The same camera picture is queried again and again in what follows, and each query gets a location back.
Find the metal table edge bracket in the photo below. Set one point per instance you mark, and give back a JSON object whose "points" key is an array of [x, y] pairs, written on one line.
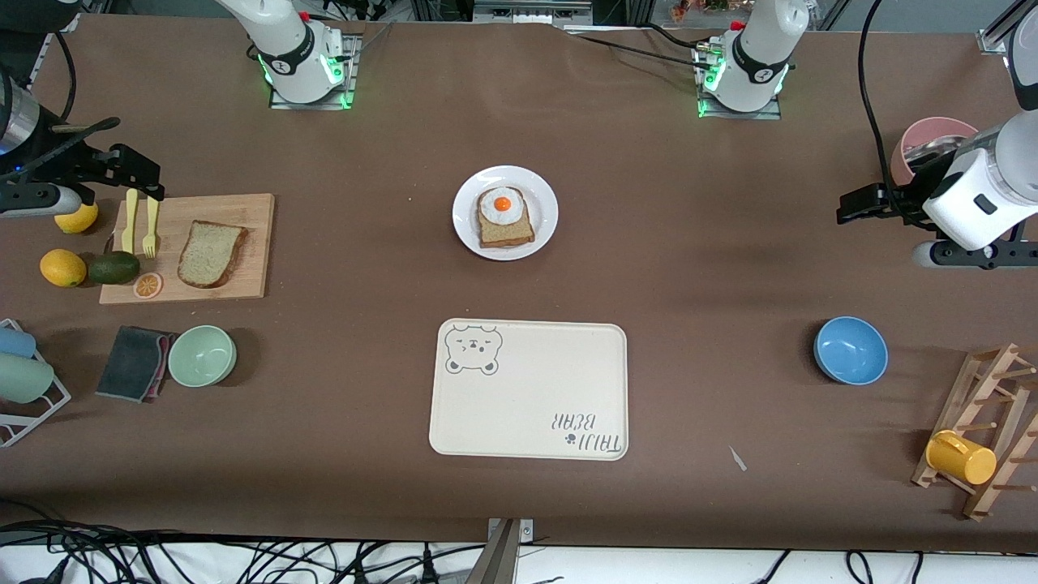
{"points": [[501, 560]]}

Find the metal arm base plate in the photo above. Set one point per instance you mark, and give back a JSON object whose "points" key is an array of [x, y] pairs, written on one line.
{"points": [[742, 115], [349, 77]]}

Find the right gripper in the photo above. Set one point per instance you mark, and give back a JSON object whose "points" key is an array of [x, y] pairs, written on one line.
{"points": [[66, 161]]}

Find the pink ribbed bowl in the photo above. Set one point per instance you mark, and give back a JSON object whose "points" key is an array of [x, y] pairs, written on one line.
{"points": [[932, 128]]}

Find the wooden peg drying rack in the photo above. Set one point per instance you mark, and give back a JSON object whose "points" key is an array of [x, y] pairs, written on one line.
{"points": [[985, 365]]}

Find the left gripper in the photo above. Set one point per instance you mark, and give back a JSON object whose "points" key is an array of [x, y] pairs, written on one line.
{"points": [[907, 202]]}

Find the blue bowl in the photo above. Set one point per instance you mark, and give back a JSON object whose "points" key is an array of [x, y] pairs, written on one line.
{"points": [[850, 350]]}

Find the orange slice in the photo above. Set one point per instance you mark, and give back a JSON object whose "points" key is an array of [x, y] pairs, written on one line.
{"points": [[147, 285]]}

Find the pale green bowl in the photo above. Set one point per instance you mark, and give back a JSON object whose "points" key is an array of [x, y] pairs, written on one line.
{"points": [[202, 356]]}

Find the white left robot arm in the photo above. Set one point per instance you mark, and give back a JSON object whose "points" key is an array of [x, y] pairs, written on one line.
{"points": [[754, 69]]}

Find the fried egg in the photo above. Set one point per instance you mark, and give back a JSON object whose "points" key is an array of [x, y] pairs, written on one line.
{"points": [[503, 203]]}

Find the dark green avocado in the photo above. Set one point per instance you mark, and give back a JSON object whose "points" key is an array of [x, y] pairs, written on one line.
{"points": [[113, 268]]}

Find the wooden cutting board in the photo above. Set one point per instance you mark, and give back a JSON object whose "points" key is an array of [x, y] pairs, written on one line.
{"points": [[255, 272]]}

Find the pale green cup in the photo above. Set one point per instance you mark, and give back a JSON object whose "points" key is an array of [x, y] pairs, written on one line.
{"points": [[23, 379]]}

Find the grey metal frame box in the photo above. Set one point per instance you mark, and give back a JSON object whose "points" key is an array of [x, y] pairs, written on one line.
{"points": [[527, 12]]}

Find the yellow lemon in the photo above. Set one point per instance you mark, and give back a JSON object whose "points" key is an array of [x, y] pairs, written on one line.
{"points": [[62, 268], [77, 221]]}

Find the white round plate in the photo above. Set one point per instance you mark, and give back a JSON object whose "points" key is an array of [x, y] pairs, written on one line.
{"points": [[464, 215]]}

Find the grey folded cloth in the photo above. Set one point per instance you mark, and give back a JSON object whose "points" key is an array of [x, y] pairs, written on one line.
{"points": [[130, 363]]}

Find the small white tape scrap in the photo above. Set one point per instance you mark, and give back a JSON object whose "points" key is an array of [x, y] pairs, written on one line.
{"points": [[737, 459]]}

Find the yellow plastic fork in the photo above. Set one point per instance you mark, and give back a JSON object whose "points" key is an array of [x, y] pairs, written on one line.
{"points": [[151, 225]]}

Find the cream bear print tray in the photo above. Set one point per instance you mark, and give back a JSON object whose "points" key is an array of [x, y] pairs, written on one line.
{"points": [[527, 389]]}

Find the plain brown bread slice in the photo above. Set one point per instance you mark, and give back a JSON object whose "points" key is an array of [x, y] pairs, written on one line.
{"points": [[207, 255]]}

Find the light blue cup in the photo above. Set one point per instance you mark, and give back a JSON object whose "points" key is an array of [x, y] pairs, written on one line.
{"points": [[15, 342]]}

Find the yellow mug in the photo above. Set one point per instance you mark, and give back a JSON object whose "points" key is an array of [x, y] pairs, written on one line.
{"points": [[961, 458]]}

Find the yellow plastic knife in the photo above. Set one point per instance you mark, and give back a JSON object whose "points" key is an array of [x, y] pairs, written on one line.
{"points": [[130, 219]]}

